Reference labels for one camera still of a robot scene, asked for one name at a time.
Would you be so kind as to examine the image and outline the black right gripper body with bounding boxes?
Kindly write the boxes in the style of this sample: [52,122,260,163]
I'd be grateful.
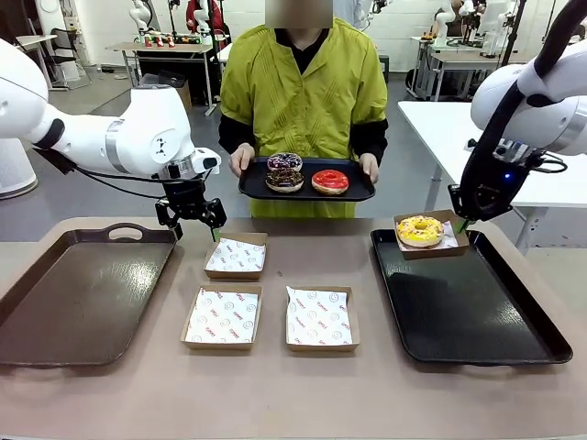
[448,181,515,224]

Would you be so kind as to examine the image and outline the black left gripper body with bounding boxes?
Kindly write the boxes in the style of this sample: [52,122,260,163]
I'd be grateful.
[161,177,206,221]

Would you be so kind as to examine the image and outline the brown cardboard box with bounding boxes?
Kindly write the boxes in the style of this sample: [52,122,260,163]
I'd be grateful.
[284,285,361,353]
[393,209,471,261]
[180,283,264,352]
[204,232,269,281]

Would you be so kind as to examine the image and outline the small black tray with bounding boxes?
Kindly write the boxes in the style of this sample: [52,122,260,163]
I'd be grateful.
[238,157,376,203]

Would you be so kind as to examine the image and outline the yellow sprinkled donut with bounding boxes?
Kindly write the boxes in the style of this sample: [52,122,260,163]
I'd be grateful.
[396,214,445,248]

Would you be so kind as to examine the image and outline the chocolate sprinkled donut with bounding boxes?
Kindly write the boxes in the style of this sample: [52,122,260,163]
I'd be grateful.
[265,168,305,193]

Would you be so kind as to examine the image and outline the purple sprinkled donut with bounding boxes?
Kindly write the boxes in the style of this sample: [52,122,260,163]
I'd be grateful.
[267,152,304,173]

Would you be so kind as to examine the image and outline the red glazed donut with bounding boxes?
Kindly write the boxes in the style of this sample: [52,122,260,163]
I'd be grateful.
[311,169,349,197]

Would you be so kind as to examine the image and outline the person's right forearm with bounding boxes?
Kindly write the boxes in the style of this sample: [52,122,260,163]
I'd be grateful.
[217,112,257,157]

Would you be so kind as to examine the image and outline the person's left forearm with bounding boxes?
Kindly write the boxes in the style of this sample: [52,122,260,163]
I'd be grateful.
[350,116,390,169]

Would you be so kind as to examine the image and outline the person's right hand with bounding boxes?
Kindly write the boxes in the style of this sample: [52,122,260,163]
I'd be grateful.
[228,142,256,179]

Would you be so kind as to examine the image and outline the person's left hand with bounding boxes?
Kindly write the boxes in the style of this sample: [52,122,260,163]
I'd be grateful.
[359,153,381,185]

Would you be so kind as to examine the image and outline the white table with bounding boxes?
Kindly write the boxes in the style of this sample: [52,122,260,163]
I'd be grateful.
[396,100,587,252]

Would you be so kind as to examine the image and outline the person in green jacket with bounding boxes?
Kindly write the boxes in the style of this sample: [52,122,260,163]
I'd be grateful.
[217,0,391,219]

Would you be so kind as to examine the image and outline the grey background table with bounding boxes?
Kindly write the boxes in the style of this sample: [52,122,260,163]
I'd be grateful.
[409,34,540,101]

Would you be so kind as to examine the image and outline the wooden background table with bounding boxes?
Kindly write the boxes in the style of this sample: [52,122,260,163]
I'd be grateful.
[105,40,230,116]

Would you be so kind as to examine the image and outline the grey office chair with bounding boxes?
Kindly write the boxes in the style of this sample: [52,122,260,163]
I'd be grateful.
[48,27,93,91]

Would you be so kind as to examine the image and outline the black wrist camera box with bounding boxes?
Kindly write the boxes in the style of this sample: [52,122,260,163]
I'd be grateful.
[493,139,546,184]

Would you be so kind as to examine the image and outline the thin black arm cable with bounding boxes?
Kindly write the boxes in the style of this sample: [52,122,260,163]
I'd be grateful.
[31,146,216,192]

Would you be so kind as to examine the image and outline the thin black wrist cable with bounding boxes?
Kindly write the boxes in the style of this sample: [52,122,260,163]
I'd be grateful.
[530,153,570,174]

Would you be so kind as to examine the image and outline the large black handled tray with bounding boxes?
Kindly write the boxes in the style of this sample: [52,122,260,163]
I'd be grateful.
[370,227,574,367]

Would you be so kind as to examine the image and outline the thick black cable conduit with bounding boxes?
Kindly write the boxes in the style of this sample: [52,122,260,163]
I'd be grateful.
[458,0,587,221]

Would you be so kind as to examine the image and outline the brown handled tray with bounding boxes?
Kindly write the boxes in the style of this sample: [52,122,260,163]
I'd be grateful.
[0,222,179,368]

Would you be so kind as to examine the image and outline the white round pedestal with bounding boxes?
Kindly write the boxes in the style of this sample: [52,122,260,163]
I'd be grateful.
[0,137,39,201]

